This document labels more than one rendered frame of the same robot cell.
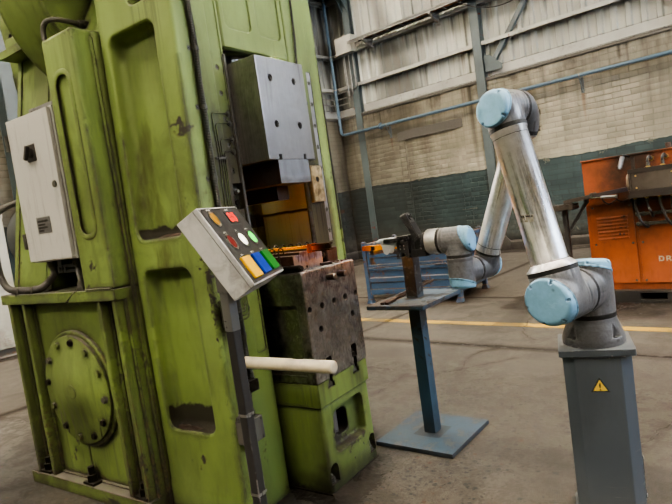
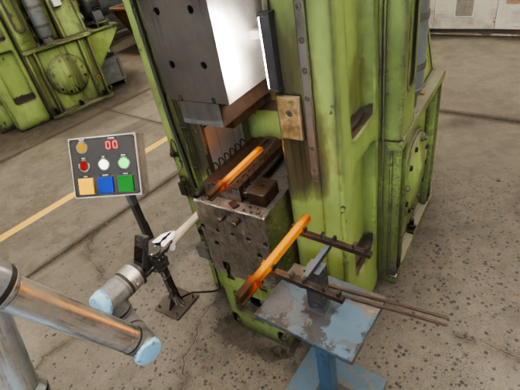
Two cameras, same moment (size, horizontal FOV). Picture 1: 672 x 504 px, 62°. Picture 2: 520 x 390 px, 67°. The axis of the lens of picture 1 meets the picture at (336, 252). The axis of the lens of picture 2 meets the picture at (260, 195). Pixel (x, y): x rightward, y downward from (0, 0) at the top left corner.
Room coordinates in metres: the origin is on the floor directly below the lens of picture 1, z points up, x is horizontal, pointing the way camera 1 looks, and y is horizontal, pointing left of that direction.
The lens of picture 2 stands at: (2.55, -1.30, 1.90)
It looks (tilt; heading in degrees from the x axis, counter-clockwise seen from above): 35 degrees down; 94
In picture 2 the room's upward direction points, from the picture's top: 11 degrees counter-clockwise
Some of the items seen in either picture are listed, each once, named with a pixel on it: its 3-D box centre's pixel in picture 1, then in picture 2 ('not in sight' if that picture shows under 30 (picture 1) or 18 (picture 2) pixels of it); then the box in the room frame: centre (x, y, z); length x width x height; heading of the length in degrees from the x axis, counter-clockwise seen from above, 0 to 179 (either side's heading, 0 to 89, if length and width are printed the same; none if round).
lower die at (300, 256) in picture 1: (269, 261); (247, 165); (2.41, 0.29, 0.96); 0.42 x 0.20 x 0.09; 55
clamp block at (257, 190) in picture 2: (321, 255); (263, 192); (2.48, 0.06, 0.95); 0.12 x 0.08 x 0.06; 55
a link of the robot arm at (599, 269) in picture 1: (586, 285); not in sight; (1.78, -0.78, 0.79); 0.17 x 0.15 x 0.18; 130
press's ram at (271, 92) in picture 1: (255, 120); (227, 29); (2.45, 0.27, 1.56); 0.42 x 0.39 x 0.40; 55
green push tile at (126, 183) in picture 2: (268, 259); (126, 183); (1.86, 0.23, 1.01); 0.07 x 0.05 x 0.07; 170
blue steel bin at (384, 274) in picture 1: (424, 265); not in sight; (6.38, -0.98, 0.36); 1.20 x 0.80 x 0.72; 54
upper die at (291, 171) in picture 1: (257, 178); (231, 91); (2.41, 0.29, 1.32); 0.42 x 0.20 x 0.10; 55
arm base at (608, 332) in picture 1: (592, 325); not in sight; (1.79, -0.79, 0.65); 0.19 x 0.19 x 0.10
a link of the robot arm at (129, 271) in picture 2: (433, 241); (131, 278); (2.00, -0.35, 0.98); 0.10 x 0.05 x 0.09; 145
